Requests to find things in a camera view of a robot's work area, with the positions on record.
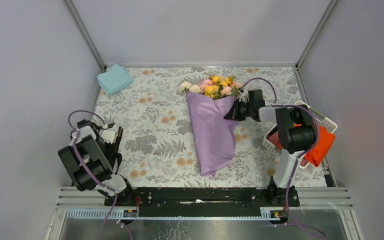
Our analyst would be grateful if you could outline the white fake flower stem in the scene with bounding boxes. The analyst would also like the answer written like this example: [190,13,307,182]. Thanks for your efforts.
[178,81,202,94]

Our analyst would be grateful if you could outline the yellow fake flower stem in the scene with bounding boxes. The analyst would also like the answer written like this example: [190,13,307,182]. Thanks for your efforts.
[203,74,238,100]

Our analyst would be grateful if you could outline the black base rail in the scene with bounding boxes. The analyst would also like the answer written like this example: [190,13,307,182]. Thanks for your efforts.
[104,186,300,218]

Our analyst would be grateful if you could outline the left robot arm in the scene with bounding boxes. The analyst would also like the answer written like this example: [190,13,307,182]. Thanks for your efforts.
[58,119,135,206]

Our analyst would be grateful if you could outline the pink fake flower stem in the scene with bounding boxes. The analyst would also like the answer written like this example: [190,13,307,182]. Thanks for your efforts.
[198,78,243,98]

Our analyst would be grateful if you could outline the black ribbon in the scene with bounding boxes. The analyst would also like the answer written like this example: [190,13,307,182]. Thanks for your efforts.
[109,126,124,174]

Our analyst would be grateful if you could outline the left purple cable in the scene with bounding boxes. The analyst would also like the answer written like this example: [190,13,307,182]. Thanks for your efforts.
[67,109,134,240]

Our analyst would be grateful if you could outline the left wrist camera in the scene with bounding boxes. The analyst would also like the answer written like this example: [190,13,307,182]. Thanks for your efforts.
[100,129,118,144]

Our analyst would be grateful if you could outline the floral tablecloth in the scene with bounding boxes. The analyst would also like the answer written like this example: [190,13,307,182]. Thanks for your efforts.
[74,66,329,189]

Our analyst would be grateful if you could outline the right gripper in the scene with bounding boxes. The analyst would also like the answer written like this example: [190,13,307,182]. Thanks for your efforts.
[224,99,253,122]

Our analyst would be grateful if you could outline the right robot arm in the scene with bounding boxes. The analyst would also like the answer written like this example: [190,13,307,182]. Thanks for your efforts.
[224,89,319,206]

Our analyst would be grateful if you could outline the pink purple wrapping paper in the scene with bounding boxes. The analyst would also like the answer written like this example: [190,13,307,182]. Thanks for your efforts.
[186,92,237,177]

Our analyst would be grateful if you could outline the light blue folded towel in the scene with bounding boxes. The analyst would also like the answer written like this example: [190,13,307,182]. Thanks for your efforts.
[97,64,134,96]

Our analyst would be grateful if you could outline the pink cloth in basket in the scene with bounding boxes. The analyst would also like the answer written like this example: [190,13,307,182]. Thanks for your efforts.
[267,131,282,149]

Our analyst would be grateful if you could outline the orange cloth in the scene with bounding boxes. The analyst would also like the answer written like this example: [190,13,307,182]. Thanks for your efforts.
[274,123,335,170]

